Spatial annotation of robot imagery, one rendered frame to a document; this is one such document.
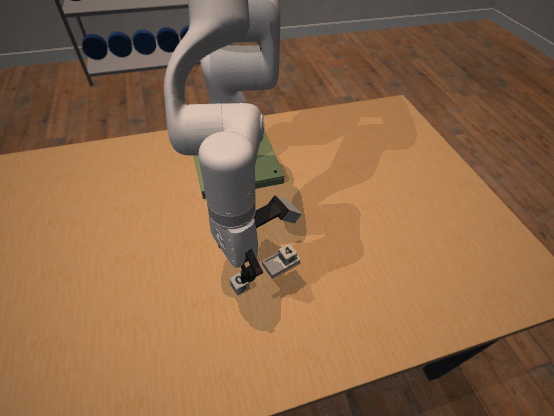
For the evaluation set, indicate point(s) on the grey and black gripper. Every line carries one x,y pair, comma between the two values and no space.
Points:
240,245

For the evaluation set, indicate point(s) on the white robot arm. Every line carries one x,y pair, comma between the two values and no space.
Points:
230,133

